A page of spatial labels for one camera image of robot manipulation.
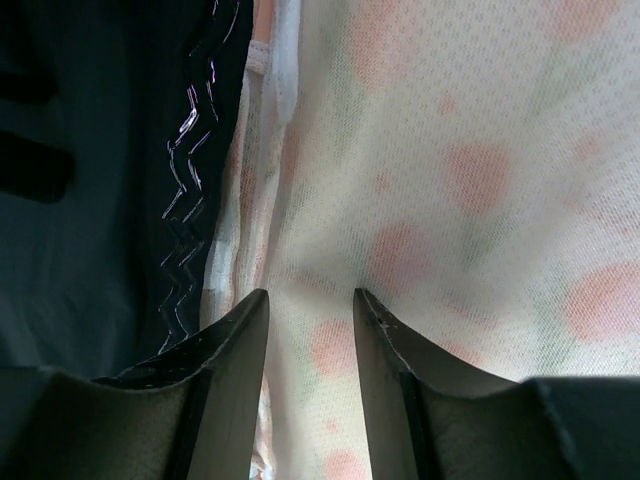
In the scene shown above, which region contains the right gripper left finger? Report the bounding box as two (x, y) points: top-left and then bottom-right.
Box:
(19, 289), (269, 479)

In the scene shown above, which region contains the floral pink laundry bag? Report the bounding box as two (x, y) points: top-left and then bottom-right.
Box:
(201, 0), (639, 479)

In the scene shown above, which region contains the black bra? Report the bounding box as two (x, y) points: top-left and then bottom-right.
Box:
(1, 1), (253, 378)

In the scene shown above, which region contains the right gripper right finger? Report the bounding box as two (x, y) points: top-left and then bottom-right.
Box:
(353, 289), (639, 479)

